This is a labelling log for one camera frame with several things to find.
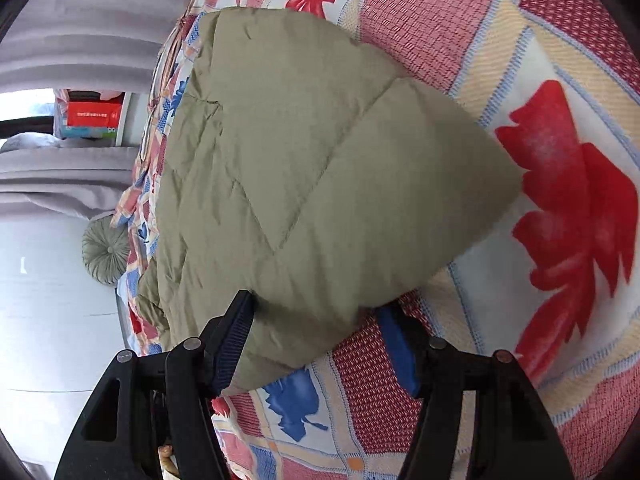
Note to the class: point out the round green pleated cushion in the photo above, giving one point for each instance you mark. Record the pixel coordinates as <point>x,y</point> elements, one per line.
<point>106,252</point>

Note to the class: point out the pink and black box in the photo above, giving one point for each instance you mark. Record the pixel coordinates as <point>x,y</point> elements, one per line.
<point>95,95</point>

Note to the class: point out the leaf print patchwork blanket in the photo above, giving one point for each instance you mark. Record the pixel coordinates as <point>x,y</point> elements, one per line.
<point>525,210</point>

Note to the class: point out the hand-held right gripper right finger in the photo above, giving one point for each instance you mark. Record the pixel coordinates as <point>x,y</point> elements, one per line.
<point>402,347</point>

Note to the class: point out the red box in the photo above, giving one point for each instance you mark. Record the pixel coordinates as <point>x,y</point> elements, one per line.
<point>95,114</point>

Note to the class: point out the grey curtain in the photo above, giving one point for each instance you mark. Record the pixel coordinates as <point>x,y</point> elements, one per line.
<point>70,180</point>
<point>90,25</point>

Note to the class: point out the khaki puffer jacket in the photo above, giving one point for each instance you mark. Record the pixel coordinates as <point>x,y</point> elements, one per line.
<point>310,185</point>

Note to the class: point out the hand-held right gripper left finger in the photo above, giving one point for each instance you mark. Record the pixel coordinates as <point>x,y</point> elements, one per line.
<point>231,345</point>

